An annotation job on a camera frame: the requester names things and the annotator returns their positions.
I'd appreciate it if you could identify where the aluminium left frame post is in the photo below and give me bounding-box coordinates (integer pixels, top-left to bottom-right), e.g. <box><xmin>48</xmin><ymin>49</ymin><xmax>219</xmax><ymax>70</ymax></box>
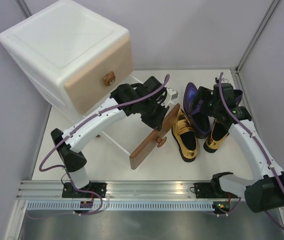
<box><xmin>15</xmin><ymin>0</ymin><xmax>29</xmax><ymax>13</ymax></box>

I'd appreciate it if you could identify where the gold metallic loafer right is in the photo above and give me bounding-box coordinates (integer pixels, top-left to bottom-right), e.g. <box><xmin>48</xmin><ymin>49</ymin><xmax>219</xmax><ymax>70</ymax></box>
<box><xmin>203</xmin><ymin>119</ymin><xmax>229</xmax><ymax>153</ymax></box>

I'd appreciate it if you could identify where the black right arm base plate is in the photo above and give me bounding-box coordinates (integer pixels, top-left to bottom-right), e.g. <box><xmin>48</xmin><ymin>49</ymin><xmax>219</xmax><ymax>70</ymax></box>
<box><xmin>192</xmin><ymin>181</ymin><xmax>244</xmax><ymax>199</ymax></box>

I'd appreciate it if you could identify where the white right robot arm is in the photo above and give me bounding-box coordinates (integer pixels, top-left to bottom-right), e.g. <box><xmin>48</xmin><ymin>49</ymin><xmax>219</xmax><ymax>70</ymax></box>
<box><xmin>189</xmin><ymin>83</ymin><xmax>284</xmax><ymax>213</ymax></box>

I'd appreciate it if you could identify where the brown lower drawer knob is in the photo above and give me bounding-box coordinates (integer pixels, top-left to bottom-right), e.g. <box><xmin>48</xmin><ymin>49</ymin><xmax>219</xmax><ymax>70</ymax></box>
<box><xmin>156</xmin><ymin>136</ymin><xmax>167</xmax><ymax>148</ymax></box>

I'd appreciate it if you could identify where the white plastic shoe cabinet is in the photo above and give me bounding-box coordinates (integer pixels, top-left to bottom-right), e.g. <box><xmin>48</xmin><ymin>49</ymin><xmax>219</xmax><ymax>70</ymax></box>
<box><xmin>0</xmin><ymin>0</ymin><xmax>131</xmax><ymax>121</ymax></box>

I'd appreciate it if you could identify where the brown bear drawer knob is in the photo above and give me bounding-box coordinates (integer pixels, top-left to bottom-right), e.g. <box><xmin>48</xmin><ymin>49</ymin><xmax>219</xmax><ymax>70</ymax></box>
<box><xmin>103</xmin><ymin>71</ymin><xmax>116</xmax><ymax>87</ymax></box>

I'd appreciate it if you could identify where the purple metallic loafer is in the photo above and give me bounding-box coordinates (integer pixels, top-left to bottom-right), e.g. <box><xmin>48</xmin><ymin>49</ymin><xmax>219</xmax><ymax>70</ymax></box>
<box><xmin>231</xmin><ymin>89</ymin><xmax>243</xmax><ymax>107</ymax></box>
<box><xmin>183</xmin><ymin>82</ymin><xmax>211</xmax><ymax>139</ymax></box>

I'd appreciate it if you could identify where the gold metallic loafer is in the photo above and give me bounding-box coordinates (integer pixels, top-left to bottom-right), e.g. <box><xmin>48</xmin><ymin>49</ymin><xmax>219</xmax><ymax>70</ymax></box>
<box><xmin>171</xmin><ymin>109</ymin><xmax>198</xmax><ymax>163</ymax></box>
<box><xmin>203</xmin><ymin>119</ymin><xmax>229</xmax><ymax>153</ymax></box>

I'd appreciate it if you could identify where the aluminium mounting rail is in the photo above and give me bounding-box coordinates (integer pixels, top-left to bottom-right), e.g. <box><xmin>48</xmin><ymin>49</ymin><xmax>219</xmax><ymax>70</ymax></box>
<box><xmin>16</xmin><ymin>180</ymin><xmax>284</xmax><ymax>200</ymax></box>

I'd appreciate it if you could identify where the white slotted cable duct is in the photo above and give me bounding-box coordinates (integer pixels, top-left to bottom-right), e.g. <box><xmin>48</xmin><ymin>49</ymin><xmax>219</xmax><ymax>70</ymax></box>
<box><xmin>27</xmin><ymin>200</ymin><xmax>214</xmax><ymax>212</ymax></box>

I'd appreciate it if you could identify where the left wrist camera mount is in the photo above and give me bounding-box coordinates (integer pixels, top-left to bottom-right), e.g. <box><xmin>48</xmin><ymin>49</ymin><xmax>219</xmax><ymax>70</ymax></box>
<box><xmin>161</xmin><ymin>87</ymin><xmax>178</xmax><ymax>107</ymax></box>

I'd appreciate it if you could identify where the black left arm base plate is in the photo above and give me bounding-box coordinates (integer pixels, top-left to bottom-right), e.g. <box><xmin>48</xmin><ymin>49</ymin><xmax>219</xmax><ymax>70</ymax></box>
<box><xmin>62</xmin><ymin>182</ymin><xmax>107</xmax><ymax>199</ymax></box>

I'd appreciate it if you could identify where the brown-front pulled-out drawer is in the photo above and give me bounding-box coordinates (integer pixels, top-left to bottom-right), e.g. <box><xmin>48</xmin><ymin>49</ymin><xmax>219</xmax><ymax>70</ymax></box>
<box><xmin>95</xmin><ymin>103</ymin><xmax>181</xmax><ymax>170</ymax></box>

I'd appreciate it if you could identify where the beige upper drawer front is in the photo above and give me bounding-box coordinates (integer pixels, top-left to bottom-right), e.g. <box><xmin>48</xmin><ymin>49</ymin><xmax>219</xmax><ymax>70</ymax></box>
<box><xmin>64</xmin><ymin>36</ymin><xmax>134</xmax><ymax>115</ymax></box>

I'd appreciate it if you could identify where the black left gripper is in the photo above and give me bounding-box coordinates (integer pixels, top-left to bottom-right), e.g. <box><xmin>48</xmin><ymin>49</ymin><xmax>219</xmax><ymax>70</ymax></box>
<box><xmin>140</xmin><ymin>99</ymin><xmax>170</xmax><ymax>133</ymax></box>

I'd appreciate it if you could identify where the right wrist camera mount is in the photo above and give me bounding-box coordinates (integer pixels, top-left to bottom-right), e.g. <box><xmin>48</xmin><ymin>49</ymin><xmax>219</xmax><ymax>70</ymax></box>
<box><xmin>214</xmin><ymin>77</ymin><xmax>231</xmax><ymax>88</ymax></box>

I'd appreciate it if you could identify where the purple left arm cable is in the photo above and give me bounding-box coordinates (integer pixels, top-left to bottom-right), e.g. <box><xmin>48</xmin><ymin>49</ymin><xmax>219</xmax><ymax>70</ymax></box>
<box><xmin>39</xmin><ymin>73</ymin><xmax>171</xmax><ymax>192</ymax></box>

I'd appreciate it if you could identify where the gold metallic loafer left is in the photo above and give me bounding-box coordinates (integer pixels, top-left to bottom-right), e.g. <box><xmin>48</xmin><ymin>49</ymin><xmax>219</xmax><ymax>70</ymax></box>
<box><xmin>171</xmin><ymin>109</ymin><xmax>198</xmax><ymax>163</ymax></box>

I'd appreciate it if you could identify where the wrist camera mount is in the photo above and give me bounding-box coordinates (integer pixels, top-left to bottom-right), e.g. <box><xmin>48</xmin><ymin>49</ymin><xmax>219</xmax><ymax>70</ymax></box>
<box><xmin>161</xmin><ymin>87</ymin><xmax>178</xmax><ymax>107</ymax></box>
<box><xmin>214</xmin><ymin>77</ymin><xmax>231</xmax><ymax>88</ymax></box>

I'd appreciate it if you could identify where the aluminium corner frame post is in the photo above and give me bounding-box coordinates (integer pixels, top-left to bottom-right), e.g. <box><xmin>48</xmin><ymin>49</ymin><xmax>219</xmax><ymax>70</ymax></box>
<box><xmin>235</xmin><ymin>0</ymin><xmax>281</xmax><ymax>74</ymax></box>

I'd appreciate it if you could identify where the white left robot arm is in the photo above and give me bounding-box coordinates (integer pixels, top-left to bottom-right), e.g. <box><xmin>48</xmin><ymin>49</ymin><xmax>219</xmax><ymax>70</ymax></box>
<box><xmin>51</xmin><ymin>76</ymin><xmax>178</xmax><ymax>198</ymax></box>

